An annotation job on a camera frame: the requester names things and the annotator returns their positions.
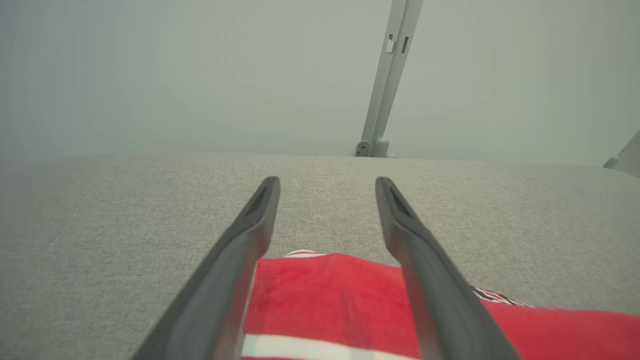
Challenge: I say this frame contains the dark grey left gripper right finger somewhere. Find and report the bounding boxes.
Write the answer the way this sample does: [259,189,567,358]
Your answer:
[375,176,522,360]

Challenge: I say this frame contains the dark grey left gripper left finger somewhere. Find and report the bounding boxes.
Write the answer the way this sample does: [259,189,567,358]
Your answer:
[131,176,281,360]

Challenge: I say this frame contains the red shorts with white stripes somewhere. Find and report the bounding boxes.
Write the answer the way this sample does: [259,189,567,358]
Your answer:
[241,249,640,360]

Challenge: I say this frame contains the grey metal frame post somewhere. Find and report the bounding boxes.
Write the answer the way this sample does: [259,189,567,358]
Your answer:
[355,0,424,158]
[602,130,640,179]

